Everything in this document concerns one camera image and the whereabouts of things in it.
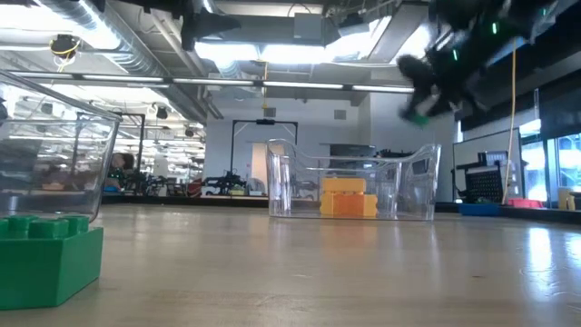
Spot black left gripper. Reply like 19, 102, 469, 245
143, 0, 241, 52

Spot black pegboard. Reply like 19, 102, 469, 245
463, 162, 508, 204

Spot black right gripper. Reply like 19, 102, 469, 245
397, 0, 546, 120

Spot person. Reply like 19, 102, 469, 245
107, 152, 136, 192

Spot ceiling cable reel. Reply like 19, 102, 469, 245
48, 34, 83, 60

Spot linear ceiling light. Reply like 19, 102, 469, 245
8, 70, 415, 95

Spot grey partition panel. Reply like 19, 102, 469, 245
452, 128, 524, 203

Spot black gantry frame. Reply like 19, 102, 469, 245
230, 118, 300, 183

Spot red plastic box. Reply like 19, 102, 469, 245
507, 197, 544, 210

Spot blue toy building block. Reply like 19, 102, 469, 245
458, 203, 501, 217

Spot clear plastic bin white label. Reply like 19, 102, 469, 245
0, 67, 123, 223

